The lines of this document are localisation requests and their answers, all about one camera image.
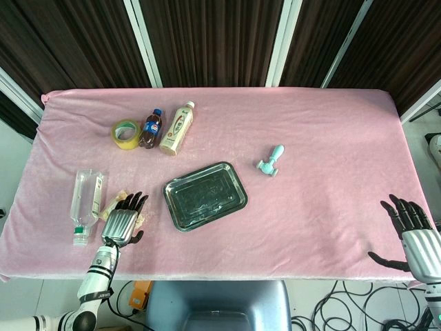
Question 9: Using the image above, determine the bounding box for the clear plastic bottle green cap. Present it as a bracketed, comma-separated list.
[70, 168, 105, 247]

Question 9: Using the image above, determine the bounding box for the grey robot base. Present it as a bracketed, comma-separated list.
[145, 279, 293, 331]

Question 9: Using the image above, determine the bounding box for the black cable bundle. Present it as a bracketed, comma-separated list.
[291, 279, 431, 331]

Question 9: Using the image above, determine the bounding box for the cola bottle blue cap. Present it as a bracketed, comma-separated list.
[138, 108, 163, 150]

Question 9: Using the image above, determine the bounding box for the pink tablecloth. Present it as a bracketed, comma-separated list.
[0, 86, 429, 283]

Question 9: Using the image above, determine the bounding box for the yellow tape roll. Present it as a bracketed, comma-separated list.
[111, 119, 140, 151]

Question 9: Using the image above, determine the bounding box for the teal small toy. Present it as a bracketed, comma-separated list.
[256, 144, 285, 177]

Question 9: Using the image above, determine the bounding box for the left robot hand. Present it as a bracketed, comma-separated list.
[101, 192, 150, 248]

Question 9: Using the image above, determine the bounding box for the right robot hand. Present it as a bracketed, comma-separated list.
[367, 194, 441, 285]

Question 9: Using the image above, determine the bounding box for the stainless steel tray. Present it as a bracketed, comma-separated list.
[163, 161, 249, 232]

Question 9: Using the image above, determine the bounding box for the orange power strip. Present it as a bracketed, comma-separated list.
[129, 280, 153, 310]

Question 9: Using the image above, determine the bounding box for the beige milk tea bottle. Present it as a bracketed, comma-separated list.
[158, 101, 196, 157]

